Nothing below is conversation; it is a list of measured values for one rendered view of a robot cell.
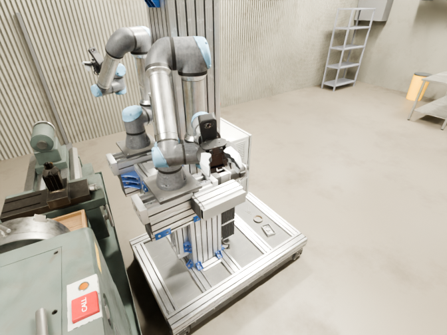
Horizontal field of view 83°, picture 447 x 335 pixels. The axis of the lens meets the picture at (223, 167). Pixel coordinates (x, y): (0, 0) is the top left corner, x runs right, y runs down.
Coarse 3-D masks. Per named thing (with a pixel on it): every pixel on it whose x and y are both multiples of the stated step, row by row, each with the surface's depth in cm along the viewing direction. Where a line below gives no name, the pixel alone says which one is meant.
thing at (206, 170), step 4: (204, 156) 65; (208, 156) 65; (204, 160) 63; (208, 160) 63; (200, 164) 63; (204, 164) 62; (208, 164) 62; (204, 168) 61; (208, 168) 60; (204, 172) 61; (208, 172) 60; (208, 176) 60
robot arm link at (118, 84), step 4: (112, 80) 161; (116, 80) 161; (120, 80) 162; (112, 84) 159; (116, 84) 161; (120, 84) 163; (124, 84) 166; (116, 88) 162; (120, 88) 164; (124, 88) 166; (116, 92) 165; (120, 92) 166; (124, 92) 167
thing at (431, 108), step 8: (440, 72) 491; (424, 80) 451; (432, 80) 442; (440, 80) 441; (416, 96) 470; (432, 104) 508; (440, 104) 508; (424, 112) 471; (432, 112) 471; (440, 112) 471
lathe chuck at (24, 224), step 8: (0, 224) 92; (8, 224) 92; (16, 224) 92; (24, 224) 93; (32, 224) 94; (40, 224) 96; (48, 224) 98; (56, 224) 101; (16, 232) 89; (24, 232) 90; (40, 232) 93; (48, 232) 95; (56, 232) 97; (64, 232) 102
